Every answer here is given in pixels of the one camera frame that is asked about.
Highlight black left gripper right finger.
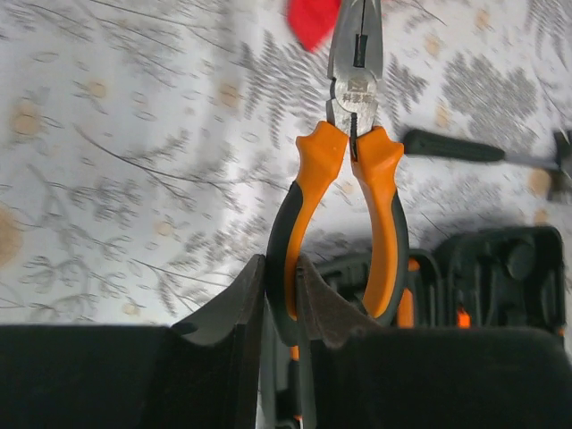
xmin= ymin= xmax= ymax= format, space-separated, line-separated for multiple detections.
xmin=296 ymin=257 xmax=571 ymax=428

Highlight steel claw hammer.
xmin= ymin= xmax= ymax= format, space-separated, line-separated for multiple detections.
xmin=401 ymin=129 xmax=571 ymax=205

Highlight orange handled needle-nose pliers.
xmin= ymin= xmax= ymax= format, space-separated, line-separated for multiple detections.
xmin=265 ymin=0 xmax=410 ymax=348

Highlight black plastic tool case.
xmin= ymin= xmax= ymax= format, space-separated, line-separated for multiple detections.
xmin=258 ymin=225 xmax=567 ymax=429

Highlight red crumpled cloth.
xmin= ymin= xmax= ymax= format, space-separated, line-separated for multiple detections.
xmin=286 ymin=0 xmax=341 ymax=52

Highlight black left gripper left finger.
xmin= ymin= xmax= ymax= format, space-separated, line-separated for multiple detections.
xmin=1 ymin=255 xmax=265 ymax=428

